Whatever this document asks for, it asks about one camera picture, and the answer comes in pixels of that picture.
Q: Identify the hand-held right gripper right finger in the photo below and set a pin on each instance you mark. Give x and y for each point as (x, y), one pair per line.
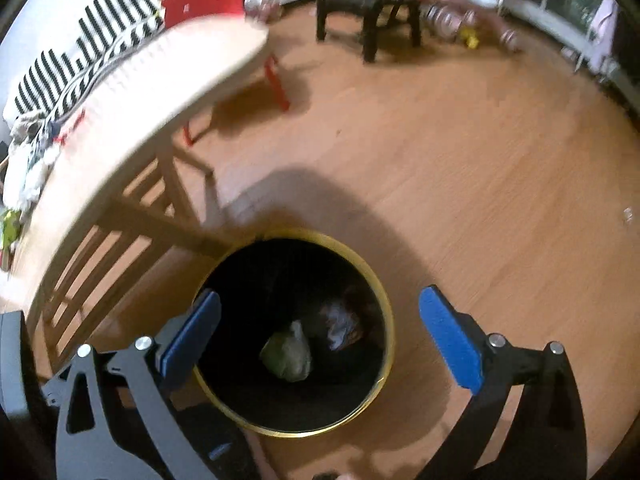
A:
(450, 340)

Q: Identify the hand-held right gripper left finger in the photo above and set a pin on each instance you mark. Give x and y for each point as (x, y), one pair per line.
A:
(192, 340)

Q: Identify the black trash bin gold rim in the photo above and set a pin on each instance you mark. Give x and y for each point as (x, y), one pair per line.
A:
(280, 270)

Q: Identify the green crumpled wrapper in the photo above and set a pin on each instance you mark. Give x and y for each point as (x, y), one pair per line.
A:
(287, 357)

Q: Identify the crumpled white paper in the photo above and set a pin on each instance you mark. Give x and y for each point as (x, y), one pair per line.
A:
(342, 325)

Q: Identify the wooden chair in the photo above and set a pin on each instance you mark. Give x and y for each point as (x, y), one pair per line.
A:
(115, 240)

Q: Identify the green packet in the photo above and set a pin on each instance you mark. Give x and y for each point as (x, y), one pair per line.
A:
(9, 227)

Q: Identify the white cloth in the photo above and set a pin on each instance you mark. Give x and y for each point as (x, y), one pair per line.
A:
(22, 175)

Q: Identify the wooden table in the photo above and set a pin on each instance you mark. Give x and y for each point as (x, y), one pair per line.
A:
(125, 110)

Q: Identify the yellow toy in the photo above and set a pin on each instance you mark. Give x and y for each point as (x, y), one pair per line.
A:
(470, 38)

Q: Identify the black white striped blanket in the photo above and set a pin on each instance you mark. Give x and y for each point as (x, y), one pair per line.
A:
(90, 45)

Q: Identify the black chair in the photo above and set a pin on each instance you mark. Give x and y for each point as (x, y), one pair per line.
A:
(370, 10)

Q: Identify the pink hanging garment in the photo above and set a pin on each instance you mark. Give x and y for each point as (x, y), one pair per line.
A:
(604, 30)

